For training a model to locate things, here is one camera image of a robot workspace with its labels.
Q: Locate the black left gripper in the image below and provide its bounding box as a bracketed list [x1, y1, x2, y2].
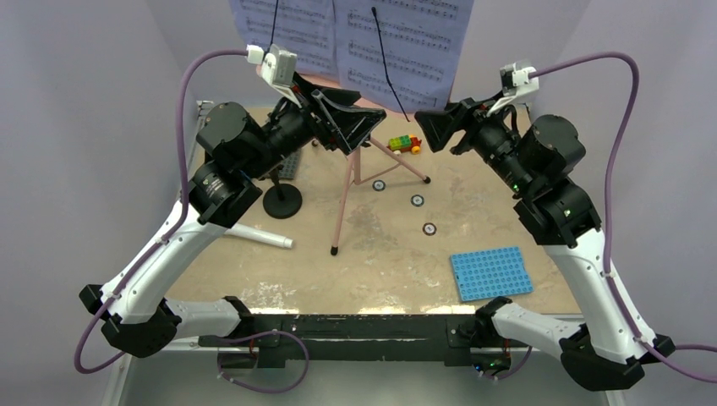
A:
[242, 70, 384, 180]

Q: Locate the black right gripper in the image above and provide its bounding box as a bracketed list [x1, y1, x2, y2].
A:
[415, 87, 534, 195]

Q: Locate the pink music stand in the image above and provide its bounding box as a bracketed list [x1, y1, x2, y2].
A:
[255, 63, 452, 256]

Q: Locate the black microphone stand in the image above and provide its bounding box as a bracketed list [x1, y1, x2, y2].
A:
[262, 168, 303, 219]

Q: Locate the white microphone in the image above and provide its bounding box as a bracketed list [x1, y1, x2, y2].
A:
[225, 224, 294, 250]

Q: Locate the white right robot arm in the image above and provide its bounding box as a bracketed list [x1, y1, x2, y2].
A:
[414, 98, 676, 392]

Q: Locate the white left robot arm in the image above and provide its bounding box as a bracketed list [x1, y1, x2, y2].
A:
[79, 75, 386, 358]

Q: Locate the colourful brick toy car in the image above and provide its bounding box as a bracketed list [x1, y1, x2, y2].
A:
[387, 134, 422, 155]

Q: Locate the blue poker chip near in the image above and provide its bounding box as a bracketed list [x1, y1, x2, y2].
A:
[411, 195, 424, 207]

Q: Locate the blue poker chip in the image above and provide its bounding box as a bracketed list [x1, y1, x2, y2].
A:
[372, 179, 386, 191]
[411, 195, 424, 207]

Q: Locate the blue poker chip far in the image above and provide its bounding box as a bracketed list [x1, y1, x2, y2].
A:
[372, 179, 386, 191]

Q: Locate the dark grey building baseplate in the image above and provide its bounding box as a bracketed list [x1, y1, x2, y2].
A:
[276, 149, 303, 180]

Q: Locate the orange black poker chip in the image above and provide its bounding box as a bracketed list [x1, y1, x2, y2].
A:
[422, 222, 437, 236]

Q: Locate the light blue building baseplate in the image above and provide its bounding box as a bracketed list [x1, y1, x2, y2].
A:
[449, 246, 534, 302]

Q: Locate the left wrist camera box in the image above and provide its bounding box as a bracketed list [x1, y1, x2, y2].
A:
[246, 44, 298, 88]

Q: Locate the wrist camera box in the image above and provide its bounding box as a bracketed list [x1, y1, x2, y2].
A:
[499, 60, 539, 103]
[246, 44, 298, 88]

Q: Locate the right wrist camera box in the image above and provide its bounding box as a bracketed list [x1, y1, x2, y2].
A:
[499, 60, 539, 103]

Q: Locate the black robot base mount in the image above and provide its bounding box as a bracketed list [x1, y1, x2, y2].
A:
[199, 314, 525, 376]

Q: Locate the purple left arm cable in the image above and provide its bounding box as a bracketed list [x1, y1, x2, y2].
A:
[74, 48, 310, 394]

